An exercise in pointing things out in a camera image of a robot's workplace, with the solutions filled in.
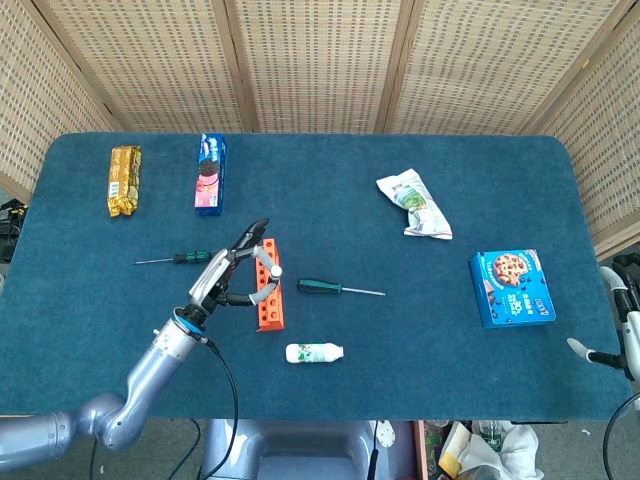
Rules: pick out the blue pink cookie box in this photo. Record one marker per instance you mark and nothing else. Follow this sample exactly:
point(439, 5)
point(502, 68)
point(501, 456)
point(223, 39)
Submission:
point(210, 175)

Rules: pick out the small green black screwdriver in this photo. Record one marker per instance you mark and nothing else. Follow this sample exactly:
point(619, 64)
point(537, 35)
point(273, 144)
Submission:
point(192, 257)

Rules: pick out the woven folding screen panel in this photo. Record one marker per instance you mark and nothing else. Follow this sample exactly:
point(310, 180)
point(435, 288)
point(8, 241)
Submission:
point(500, 65)
point(30, 100)
point(320, 65)
point(160, 65)
point(605, 125)

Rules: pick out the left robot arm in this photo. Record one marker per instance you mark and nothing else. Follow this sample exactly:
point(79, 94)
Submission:
point(155, 360)

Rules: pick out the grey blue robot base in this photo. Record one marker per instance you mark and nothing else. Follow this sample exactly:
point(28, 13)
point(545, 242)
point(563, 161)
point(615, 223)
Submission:
point(300, 450)

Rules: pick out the white perforated plate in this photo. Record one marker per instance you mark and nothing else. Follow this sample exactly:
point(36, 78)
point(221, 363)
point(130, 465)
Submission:
point(385, 435)

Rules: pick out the orange screwdriver holder block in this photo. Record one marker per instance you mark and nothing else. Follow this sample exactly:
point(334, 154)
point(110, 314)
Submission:
point(270, 324)

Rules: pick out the white plastic bottle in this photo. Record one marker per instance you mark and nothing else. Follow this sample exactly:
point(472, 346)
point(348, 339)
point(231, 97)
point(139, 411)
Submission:
point(312, 352)

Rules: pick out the crumpled white snack bag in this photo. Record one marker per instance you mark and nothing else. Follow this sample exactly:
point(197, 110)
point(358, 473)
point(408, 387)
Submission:
point(415, 200)

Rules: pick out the green label bottle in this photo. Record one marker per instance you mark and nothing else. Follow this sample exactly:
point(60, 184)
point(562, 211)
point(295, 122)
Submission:
point(492, 440)

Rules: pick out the white plastic bag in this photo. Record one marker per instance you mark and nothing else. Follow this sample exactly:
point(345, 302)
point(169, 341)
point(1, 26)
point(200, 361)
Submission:
point(520, 445)

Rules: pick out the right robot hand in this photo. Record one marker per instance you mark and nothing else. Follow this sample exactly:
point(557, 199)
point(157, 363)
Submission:
point(631, 340)

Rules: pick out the gold foil snack packet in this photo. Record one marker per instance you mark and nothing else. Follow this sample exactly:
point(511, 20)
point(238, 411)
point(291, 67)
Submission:
point(124, 180)

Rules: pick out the blue felt table cover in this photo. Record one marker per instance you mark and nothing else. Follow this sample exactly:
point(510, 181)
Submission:
point(350, 390)

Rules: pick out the black floor object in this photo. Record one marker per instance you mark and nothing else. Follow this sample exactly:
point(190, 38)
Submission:
point(630, 265)

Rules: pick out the large green black screwdriver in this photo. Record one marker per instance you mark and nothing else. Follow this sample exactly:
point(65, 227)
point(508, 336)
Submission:
point(317, 286)

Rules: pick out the blue chocolate chip cookie box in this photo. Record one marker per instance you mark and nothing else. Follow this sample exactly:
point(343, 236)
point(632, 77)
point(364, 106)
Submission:
point(510, 295)

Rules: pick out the yellow paper item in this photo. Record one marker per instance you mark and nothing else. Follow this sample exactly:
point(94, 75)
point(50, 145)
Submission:
point(448, 465)

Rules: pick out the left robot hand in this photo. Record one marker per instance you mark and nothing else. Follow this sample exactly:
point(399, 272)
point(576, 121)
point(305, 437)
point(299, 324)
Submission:
point(212, 275)

